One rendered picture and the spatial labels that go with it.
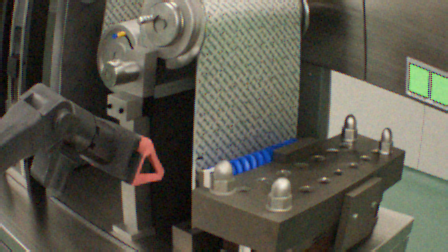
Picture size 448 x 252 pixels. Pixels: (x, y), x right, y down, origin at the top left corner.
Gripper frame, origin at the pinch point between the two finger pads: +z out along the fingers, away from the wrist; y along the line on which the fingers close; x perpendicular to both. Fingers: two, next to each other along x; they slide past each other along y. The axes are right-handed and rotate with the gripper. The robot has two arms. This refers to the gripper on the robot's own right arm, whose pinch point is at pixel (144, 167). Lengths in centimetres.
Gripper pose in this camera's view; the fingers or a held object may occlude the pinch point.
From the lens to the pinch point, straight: 117.3
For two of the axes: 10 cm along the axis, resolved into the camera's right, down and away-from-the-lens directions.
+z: 5.5, 3.3, 7.7
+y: 7.4, 2.4, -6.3
